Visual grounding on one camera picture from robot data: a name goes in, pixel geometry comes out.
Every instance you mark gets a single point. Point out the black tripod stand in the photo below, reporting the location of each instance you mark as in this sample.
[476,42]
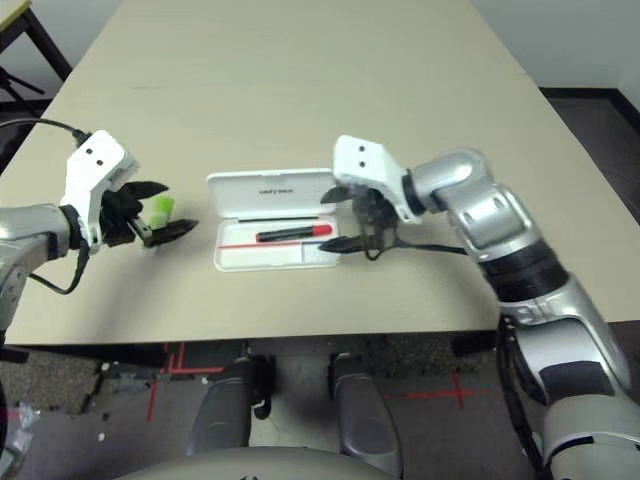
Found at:
[20,85]

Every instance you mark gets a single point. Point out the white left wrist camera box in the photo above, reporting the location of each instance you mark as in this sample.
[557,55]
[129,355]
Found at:
[97,160]

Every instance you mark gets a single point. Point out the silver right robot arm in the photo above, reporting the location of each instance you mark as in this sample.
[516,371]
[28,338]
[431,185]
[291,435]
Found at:
[500,215]

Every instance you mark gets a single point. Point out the white plastic pencil case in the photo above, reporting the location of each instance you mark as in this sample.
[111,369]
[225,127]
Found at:
[270,187]

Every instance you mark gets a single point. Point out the grey robot left leg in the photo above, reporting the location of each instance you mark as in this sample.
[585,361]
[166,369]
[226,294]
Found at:
[225,405]

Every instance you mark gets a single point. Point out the black marker with red cap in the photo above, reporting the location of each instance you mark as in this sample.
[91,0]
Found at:
[290,233]

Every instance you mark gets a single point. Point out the beige side table black frame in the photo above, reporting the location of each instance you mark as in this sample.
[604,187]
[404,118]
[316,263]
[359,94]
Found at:
[7,15]

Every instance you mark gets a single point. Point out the grey robot right leg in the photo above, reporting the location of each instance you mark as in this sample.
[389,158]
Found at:
[362,420]

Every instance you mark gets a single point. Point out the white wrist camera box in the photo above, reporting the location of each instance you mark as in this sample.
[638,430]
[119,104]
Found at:
[370,165]
[97,160]

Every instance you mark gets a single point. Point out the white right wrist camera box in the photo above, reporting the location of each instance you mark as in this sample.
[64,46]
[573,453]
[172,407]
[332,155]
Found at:
[370,165]

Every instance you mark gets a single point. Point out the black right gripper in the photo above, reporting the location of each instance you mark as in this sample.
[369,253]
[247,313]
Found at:
[375,220]

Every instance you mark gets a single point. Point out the grey robot leg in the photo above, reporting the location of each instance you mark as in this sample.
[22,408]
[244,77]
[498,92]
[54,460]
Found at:
[362,420]
[225,405]

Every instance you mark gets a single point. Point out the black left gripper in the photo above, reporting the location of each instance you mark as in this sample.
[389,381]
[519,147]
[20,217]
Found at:
[117,215]

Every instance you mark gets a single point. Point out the grey robot torso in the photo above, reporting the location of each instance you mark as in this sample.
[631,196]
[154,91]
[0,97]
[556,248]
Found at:
[260,465]

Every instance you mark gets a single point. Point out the green and white correction tape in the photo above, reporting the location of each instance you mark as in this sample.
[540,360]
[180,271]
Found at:
[162,206]

